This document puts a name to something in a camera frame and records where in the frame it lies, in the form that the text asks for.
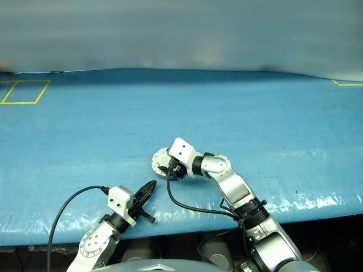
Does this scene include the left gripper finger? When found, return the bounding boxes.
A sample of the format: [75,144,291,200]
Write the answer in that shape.
[135,182,157,210]
[133,180,157,203]

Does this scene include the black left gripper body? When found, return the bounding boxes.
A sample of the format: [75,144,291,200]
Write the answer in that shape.
[129,202,155,223]

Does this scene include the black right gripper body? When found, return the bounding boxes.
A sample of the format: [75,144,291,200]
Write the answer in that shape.
[169,158,188,180]

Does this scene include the white motor stator disc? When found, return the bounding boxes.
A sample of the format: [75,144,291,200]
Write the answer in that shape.
[151,146,176,174]

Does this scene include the silver robot torso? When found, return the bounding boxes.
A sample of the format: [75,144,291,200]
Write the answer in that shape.
[104,258,217,272]

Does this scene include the blue table cover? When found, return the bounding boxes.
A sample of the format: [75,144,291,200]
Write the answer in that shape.
[0,67,363,247]

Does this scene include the dark grey rounded shape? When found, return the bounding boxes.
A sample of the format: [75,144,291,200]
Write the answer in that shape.
[198,235,234,267]

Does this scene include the yellow tape square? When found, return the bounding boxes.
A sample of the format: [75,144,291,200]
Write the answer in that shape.
[0,79,52,105]

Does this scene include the yellow tape corner marking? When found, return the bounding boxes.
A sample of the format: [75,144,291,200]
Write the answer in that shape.
[331,78,363,87]

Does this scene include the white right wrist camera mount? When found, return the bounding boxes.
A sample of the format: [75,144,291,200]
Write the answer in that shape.
[168,137,204,179]

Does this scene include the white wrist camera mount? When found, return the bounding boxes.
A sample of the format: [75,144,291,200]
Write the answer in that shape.
[168,137,204,179]
[107,186,137,227]

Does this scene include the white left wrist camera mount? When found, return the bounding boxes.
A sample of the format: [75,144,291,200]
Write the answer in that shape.
[107,186,137,227]

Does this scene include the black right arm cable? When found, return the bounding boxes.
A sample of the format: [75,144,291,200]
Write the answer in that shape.
[166,169,248,256]

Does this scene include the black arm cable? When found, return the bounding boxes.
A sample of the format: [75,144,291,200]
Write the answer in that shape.
[166,169,248,256]
[47,185,111,272]

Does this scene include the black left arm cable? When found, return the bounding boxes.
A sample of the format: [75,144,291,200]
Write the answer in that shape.
[47,185,111,272]

